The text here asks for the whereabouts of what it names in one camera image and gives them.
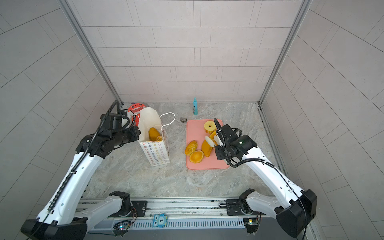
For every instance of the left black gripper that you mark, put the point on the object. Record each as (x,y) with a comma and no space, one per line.
(135,135)

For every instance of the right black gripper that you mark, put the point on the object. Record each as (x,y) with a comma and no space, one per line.
(217,150)

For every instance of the white food tongs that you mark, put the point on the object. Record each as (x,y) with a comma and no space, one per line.
(215,142)

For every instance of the long yellow baguette bread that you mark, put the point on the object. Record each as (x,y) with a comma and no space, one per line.
(153,133)

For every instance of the white paper bag with print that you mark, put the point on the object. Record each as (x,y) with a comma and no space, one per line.
(157,153)

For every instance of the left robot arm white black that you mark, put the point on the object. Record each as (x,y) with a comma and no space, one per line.
(59,220)

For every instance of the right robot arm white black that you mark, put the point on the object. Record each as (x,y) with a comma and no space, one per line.
(291,206)

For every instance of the orange half-round bread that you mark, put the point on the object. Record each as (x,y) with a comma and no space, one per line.
(212,136)

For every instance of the oval brown bread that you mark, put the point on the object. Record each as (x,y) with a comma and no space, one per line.
(206,148)

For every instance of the red shark plush toy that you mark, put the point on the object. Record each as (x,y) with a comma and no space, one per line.
(136,109)

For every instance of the flat round orange tart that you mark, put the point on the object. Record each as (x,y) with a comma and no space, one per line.
(196,157)

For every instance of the pink tray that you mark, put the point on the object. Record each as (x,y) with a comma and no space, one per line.
(201,142)

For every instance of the small round golden bun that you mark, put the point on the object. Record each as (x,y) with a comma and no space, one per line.
(191,148)

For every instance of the teal small bottle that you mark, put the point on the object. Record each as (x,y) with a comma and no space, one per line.
(195,106)

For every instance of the right circuit board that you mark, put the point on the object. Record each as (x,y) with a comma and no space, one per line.
(251,225)

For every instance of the circuit board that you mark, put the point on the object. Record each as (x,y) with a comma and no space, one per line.
(251,225)
(122,226)

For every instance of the blue owl tag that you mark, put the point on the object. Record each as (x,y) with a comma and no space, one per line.
(160,221)

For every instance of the left circuit board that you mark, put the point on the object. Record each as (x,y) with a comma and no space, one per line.
(122,226)

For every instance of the ring-shaped yellow bread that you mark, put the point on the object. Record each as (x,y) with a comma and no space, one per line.
(210,127)

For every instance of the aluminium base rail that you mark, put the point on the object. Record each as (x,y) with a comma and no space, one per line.
(183,213)

